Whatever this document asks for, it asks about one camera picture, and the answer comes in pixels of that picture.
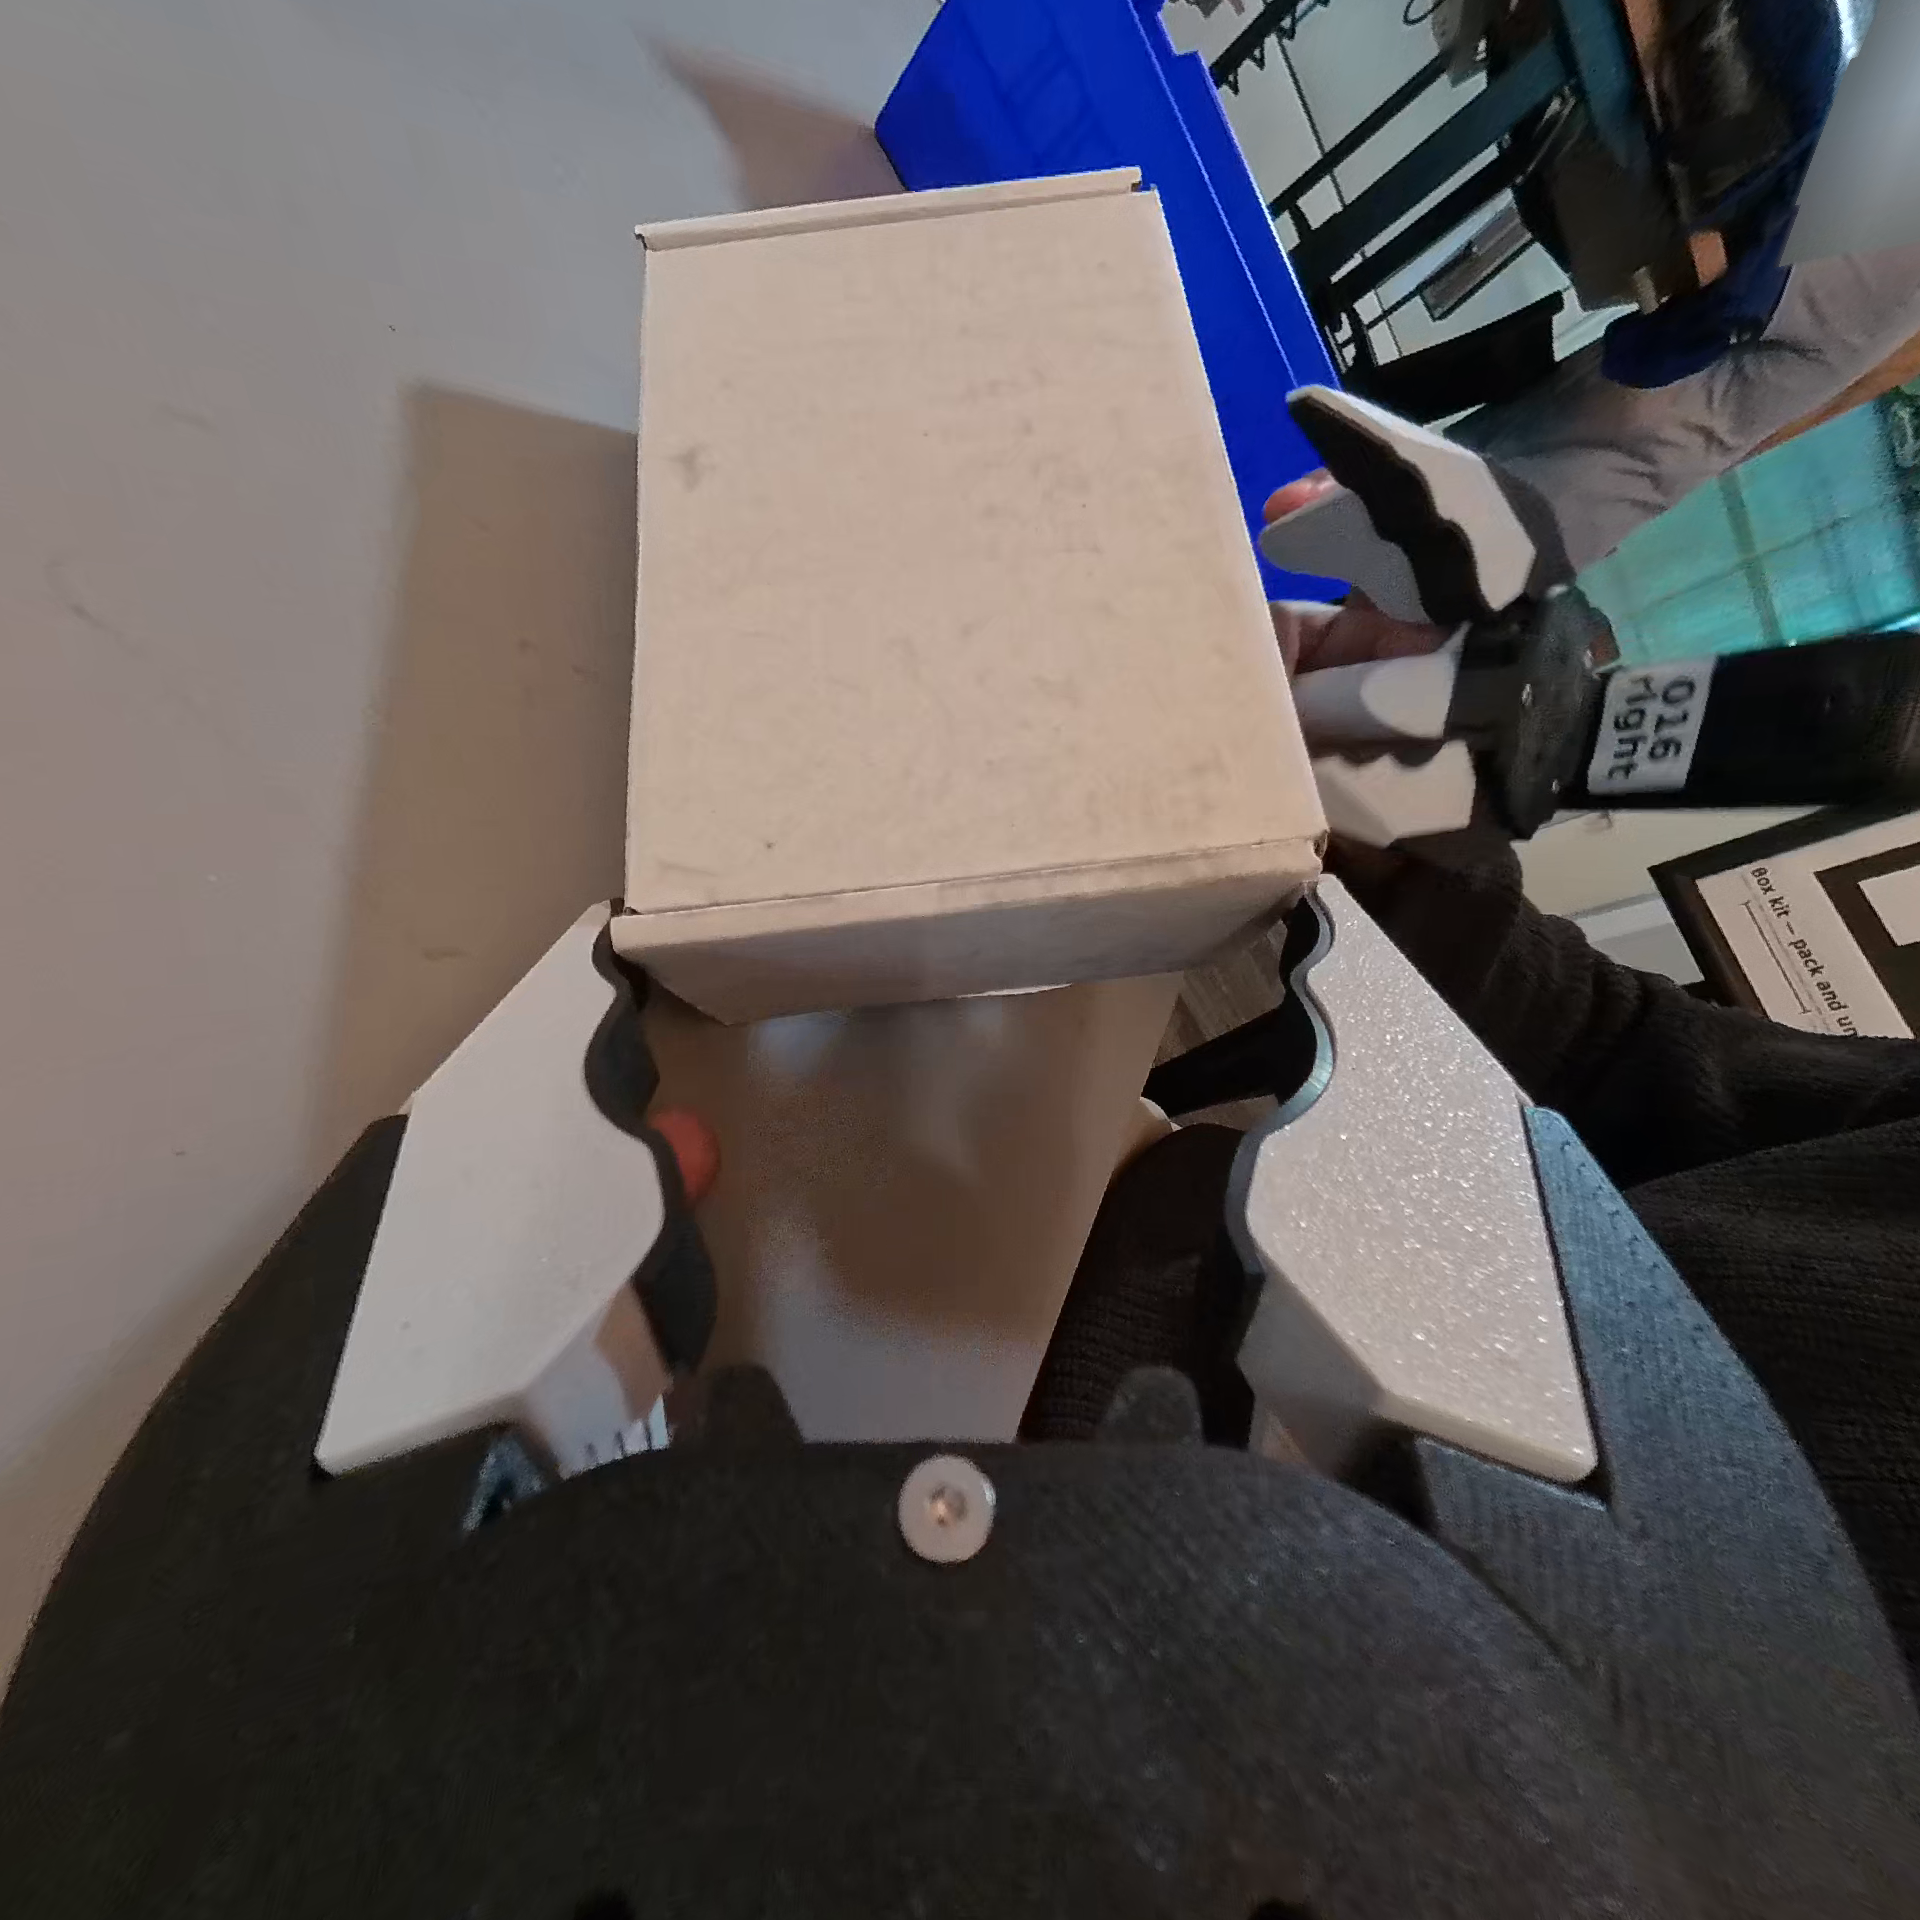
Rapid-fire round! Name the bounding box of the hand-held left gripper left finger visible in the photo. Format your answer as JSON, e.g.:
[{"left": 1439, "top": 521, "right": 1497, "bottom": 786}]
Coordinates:
[{"left": 313, "top": 900, "right": 722, "bottom": 1482}]

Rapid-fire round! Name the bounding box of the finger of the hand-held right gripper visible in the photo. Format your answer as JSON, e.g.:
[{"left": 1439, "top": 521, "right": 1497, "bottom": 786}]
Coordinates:
[
  {"left": 1288, "top": 385, "right": 1580, "bottom": 628},
  {"left": 1260, "top": 495, "right": 1419, "bottom": 608}
]

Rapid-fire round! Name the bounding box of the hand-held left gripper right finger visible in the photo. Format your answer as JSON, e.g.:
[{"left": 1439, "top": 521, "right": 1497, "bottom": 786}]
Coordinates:
[{"left": 1220, "top": 873, "right": 1603, "bottom": 1492}]

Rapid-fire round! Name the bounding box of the white cardboard box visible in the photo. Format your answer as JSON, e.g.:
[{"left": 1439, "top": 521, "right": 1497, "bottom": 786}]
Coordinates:
[{"left": 607, "top": 166, "right": 1330, "bottom": 1024}]

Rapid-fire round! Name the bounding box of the blue plastic bin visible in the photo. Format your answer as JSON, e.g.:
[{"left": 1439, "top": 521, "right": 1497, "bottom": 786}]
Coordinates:
[{"left": 874, "top": 0, "right": 1352, "bottom": 602}]

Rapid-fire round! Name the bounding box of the person's right hand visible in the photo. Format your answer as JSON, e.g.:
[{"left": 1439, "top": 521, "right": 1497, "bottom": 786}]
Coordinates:
[{"left": 1260, "top": 469, "right": 1469, "bottom": 677}]

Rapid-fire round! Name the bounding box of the black-bordered instruction sheet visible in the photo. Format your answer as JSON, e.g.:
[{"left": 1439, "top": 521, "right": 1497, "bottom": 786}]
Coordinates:
[{"left": 1649, "top": 810, "right": 1920, "bottom": 1040}]

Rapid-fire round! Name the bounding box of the black metal table frame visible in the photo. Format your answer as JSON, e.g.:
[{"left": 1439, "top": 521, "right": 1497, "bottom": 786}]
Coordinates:
[{"left": 1207, "top": 0, "right": 1575, "bottom": 375}]

